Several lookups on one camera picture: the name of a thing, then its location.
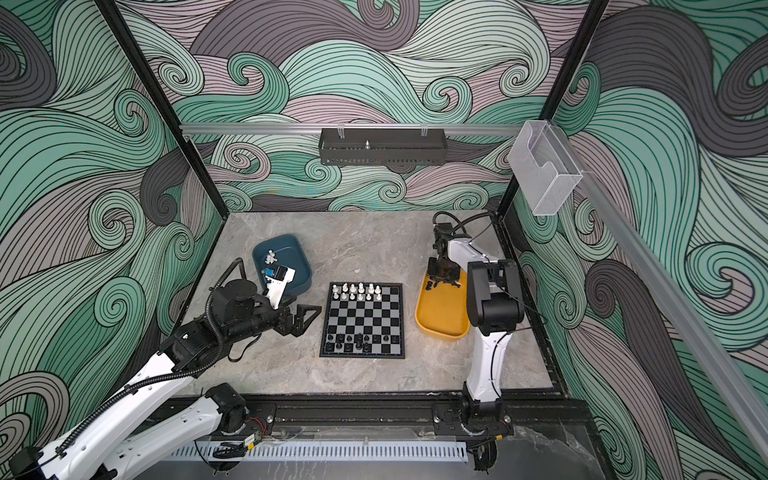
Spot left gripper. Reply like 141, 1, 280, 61
228, 290, 322, 347

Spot black white chessboard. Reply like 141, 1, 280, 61
319, 282, 405, 359

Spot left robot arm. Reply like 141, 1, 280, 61
10, 278, 322, 479

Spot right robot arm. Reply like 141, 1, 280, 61
426, 222, 526, 407

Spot white chess pieces group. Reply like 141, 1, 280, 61
330, 282, 385, 301

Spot black chess pieces group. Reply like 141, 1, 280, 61
321, 333, 401, 355

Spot white pieces in bin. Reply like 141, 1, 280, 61
264, 250, 278, 266

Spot yellow plastic tray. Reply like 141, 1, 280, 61
414, 271, 470, 341

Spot teal plastic bin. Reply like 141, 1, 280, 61
252, 234, 312, 296

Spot clear plastic wall box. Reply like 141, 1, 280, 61
507, 120, 583, 217

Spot white slotted cable duct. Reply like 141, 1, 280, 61
165, 440, 469, 463

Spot aluminium wall rail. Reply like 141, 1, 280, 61
180, 122, 522, 137

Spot black perforated wall shelf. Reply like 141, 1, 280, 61
318, 129, 448, 167

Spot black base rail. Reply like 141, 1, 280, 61
243, 389, 591, 438

